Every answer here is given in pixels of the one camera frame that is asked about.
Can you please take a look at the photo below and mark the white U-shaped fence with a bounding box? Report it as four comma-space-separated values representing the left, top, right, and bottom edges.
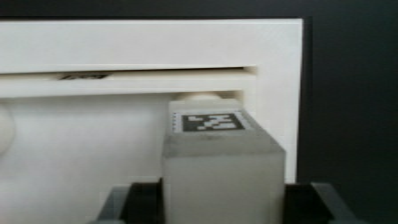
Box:
0, 19, 304, 181

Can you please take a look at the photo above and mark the white leg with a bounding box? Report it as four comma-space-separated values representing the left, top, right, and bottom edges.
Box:
161, 97, 286, 224

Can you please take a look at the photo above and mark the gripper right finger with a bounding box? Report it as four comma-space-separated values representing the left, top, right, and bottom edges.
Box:
282, 183, 369, 224

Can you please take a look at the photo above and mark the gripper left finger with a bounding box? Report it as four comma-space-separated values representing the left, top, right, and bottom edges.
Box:
87, 181, 165, 224

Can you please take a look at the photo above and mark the white square tabletop part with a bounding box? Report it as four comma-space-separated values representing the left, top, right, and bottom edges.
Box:
0, 68, 256, 224

